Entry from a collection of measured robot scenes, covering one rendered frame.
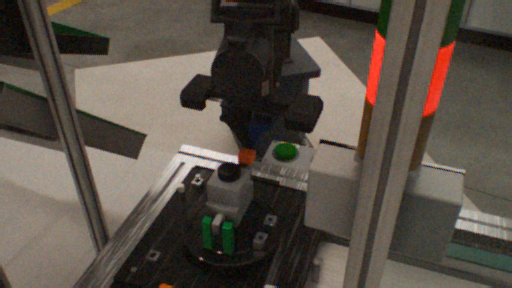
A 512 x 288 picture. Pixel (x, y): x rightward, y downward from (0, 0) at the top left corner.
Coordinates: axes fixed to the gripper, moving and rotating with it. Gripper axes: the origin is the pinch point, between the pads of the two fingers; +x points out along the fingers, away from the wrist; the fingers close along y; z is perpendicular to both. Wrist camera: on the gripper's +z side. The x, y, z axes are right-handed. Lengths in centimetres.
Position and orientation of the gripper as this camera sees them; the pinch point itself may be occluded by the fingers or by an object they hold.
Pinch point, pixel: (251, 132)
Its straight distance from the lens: 68.9
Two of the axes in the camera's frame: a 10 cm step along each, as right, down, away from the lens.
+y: -9.4, -2.1, 2.7
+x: 0.0, 7.9, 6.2
